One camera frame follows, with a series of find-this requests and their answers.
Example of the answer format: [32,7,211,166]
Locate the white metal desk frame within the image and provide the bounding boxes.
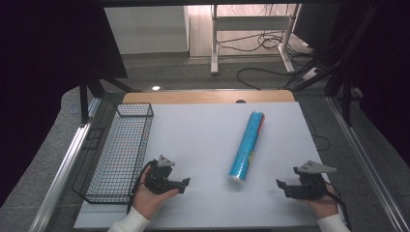
[210,3,304,76]

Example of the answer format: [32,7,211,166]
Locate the person's right hand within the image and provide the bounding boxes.
[298,184,340,220]

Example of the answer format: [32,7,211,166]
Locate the white cabinet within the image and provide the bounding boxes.
[103,5,190,56]

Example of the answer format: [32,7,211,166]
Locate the wooden table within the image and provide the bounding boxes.
[122,89,296,105]

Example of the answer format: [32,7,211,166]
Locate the blue cylindrical tube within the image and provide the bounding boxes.
[226,110,266,189]

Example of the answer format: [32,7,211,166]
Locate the white power strip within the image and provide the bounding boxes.
[302,67,321,82]

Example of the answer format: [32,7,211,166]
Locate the black wire basket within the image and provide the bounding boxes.
[71,101,155,205]

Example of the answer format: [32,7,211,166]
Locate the white table mat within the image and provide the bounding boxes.
[73,101,343,230]

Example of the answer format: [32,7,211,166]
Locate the thin black floor cable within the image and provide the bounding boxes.
[300,105,332,153]

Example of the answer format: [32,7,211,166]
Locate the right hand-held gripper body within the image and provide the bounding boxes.
[284,159,338,201]

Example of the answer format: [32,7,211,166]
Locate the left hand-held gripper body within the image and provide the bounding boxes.
[143,154,186,195]

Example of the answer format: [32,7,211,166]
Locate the black metal stand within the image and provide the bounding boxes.
[77,75,141,126]
[284,4,381,128]

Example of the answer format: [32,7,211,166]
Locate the black floor cables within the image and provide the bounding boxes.
[216,30,315,91]

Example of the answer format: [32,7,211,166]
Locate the dark curtain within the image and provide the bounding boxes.
[335,0,410,159]
[0,0,129,207]

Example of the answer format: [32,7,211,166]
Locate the person's left hand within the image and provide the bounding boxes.
[132,167,180,220]

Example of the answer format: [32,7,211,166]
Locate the aluminium rail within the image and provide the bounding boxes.
[326,96,410,232]
[28,96,102,232]

